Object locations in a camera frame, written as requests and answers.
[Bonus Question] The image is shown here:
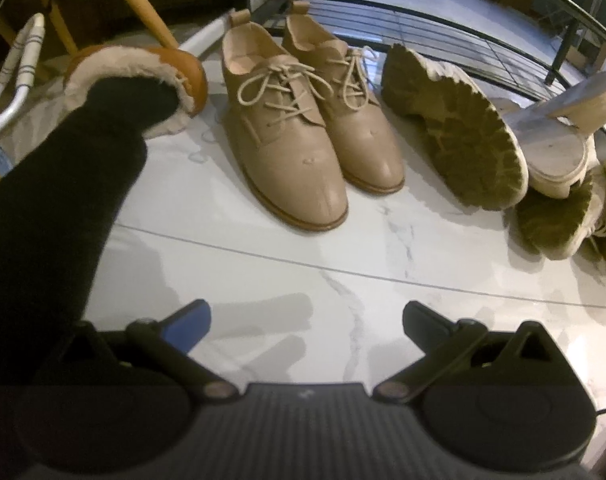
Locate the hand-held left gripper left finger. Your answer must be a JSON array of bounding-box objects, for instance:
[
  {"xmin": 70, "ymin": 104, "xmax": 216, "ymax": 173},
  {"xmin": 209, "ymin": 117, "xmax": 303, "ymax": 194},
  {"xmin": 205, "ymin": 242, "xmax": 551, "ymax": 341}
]
[{"xmin": 55, "ymin": 299, "xmax": 238, "ymax": 406}]

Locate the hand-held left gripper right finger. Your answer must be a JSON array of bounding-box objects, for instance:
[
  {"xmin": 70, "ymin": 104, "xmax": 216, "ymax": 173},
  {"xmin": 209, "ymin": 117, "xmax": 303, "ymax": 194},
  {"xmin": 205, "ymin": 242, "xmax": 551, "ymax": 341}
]
[{"xmin": 370, "ymin": 301, "xmax": 560, "ymax": 406}]

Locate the brown fur-lined slipper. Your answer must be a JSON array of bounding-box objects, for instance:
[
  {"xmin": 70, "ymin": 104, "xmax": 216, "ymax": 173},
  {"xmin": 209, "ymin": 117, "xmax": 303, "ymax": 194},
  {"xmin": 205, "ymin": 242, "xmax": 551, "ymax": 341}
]
[{"xmin": 63, "ymin": 45, "xmax": 208, "ymax": 140}]

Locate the white pipe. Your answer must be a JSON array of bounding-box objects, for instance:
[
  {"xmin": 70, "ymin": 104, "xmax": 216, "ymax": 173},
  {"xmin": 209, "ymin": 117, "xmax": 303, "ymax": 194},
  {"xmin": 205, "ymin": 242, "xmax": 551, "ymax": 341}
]
[{"xmin": 180, "ymin": 8, "xmax": 237, "ymax": 57}]

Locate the white chunky sneaker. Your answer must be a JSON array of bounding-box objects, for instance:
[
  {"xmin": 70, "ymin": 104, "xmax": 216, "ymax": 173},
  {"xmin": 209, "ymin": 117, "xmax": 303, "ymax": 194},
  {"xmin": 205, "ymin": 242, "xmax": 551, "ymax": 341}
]
[
  {"xmin": 514, "ymin": 155, "xmax": 606, "ymax": 267},
  {"xmin": 381, "ymin": 42, "xmax": 530, "ymax": 211}
]

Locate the wooden chair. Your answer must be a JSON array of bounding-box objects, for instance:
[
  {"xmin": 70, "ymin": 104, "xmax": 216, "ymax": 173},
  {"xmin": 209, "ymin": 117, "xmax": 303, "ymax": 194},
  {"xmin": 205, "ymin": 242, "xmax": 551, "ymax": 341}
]
[{"xmin": 0, "ymin": 0, "xmax": 184, "ymax": 191}]

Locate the beige lace-up leather shoe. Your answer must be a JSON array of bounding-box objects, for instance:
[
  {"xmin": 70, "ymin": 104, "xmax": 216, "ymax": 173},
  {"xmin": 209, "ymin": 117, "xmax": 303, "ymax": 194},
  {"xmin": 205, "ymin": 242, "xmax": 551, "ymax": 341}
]
[
  {"xmin": 219, "ymin": 9, "xmax": 350, "ymax": 233},
  {"xmin": 282, "ymin": 1, "xmax": 406, "ymax": 195}
]

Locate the black metal shoe rack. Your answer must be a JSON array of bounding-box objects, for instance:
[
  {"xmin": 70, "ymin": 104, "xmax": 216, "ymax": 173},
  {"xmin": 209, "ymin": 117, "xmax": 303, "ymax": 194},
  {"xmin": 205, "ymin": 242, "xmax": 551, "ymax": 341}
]
[{"xmin": 263, "ymin": 0, "xmax": 606, "ymax": 146}]

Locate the cream block-heel shoe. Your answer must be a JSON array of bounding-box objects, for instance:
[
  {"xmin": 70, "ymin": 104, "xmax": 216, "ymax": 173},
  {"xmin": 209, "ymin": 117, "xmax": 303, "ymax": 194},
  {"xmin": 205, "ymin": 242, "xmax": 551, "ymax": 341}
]
[{"xmin": 493, "ymin": 71, "xmax": 606, "ymax": 200}]

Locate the person's black-clad leg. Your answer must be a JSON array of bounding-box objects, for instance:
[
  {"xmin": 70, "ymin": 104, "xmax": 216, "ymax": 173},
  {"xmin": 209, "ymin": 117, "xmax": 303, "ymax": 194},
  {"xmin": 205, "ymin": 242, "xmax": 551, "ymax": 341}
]
[{"xmin": 0, "ymin": 76, "xmax": 180, "ymax": 391}]

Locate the white metal drying rack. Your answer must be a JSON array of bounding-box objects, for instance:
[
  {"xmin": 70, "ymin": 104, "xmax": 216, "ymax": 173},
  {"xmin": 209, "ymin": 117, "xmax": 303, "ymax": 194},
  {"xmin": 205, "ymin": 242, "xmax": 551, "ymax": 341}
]
[{"xmin": 0, "ymin": 12, "xmax": 46, "ymax": 136}]

